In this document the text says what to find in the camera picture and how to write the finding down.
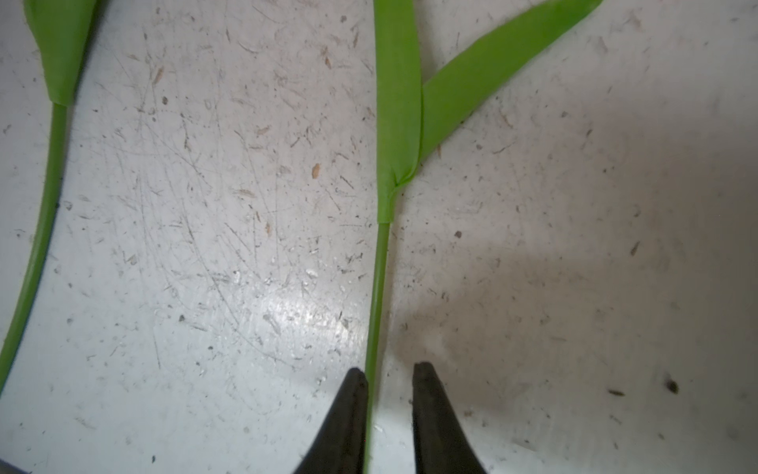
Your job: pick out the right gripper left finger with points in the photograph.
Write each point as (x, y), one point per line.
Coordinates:
(339, 447)

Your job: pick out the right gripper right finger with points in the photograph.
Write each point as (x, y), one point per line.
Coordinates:
(439, 441)

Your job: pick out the white tulip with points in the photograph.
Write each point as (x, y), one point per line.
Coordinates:
(415, 115)
(62, 31)

